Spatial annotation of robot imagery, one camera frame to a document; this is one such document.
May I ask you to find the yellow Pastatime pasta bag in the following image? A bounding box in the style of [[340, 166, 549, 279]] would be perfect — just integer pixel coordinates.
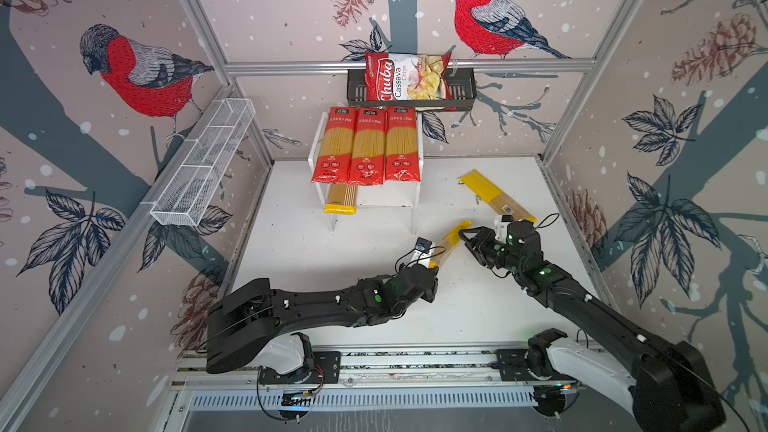
[[324, 183, 358, 215]]

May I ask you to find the red spaghetti bag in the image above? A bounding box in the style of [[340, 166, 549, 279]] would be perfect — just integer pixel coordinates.
[[312, 107, 357, 184], [385, 107, 421, 182], [348, 108, 386, 186]]

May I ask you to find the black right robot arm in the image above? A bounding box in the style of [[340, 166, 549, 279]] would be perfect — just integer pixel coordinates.
[[458, 220, 726, 431]]

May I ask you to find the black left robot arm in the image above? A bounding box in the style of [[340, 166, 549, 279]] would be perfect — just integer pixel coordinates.
[[204, 262, 438, 374]]

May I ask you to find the red cassava chips bag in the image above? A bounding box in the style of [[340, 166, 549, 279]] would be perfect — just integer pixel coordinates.
[[365, 52, 451, 100]]

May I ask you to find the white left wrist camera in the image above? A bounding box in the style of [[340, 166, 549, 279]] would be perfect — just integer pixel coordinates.
[[404, 237, 435, 268]]

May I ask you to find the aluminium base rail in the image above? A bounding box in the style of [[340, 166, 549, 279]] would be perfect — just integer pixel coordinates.
[[171, 339, 636, 418]]

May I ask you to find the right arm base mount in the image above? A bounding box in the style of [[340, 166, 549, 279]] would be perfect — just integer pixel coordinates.
[[492, 349, 576, 383]]

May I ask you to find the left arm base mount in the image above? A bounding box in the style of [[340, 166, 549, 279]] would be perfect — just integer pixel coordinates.
[[259, 351, 341, 386]]

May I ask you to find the black wall basket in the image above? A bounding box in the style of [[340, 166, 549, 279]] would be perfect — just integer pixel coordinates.
[[347, 68, 477, 112]]

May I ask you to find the white wire mesh basket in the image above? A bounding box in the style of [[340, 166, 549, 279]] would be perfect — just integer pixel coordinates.
[[150, 98, 255, 227]]

